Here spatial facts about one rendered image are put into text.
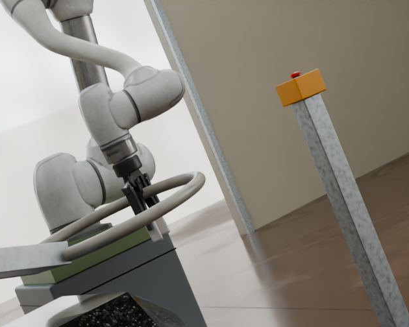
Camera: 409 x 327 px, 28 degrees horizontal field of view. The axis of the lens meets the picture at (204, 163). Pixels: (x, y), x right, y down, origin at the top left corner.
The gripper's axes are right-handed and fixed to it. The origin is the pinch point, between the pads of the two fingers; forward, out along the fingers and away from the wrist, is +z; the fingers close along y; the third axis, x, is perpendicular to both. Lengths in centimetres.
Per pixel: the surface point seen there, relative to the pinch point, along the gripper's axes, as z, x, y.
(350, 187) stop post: 26, 33, -82
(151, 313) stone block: 2, 28, 72
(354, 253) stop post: 49, 25, -80
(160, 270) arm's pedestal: 15.0, -13.4, -15.7
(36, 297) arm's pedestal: 6.5, -46.8, -2.0
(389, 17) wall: 0, 3, -680
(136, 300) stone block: -1, 26, 71
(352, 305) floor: 96, -8, -162
